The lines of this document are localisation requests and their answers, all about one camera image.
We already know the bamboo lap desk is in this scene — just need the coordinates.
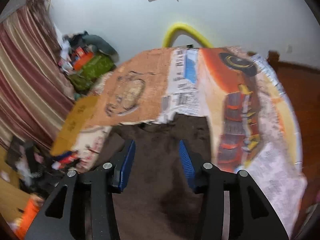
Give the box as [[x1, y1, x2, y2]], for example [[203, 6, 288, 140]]
[[50, 95, 99, 157]]

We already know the yellow foam tube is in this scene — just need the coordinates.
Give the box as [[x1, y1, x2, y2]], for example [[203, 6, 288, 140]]
[[162, 23, 214, 48]]

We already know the newspaper print bed sheet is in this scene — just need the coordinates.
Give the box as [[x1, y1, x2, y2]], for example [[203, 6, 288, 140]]
[[83, 47, 306, 234]]

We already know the orange box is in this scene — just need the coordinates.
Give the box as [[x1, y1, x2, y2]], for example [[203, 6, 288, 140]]
[[73, 53, 95, 70]]

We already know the dark wooden bed post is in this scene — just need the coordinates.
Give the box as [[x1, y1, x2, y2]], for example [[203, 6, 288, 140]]
[[267, 50, 279, 69]]

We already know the brown t-shirt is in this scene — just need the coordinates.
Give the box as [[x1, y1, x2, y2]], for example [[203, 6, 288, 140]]
[[98, 114, 211, 239]]

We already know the red and gold striped curtain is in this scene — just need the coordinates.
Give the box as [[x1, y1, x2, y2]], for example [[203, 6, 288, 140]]
[[1, 0, 74, 149]]

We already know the green fabric storage bin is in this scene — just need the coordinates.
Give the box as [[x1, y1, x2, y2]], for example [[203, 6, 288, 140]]
[[68, 54, 116, 94]]

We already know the white wall socket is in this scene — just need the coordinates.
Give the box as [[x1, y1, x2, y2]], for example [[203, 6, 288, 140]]
[[286, 44, 293, 54]]

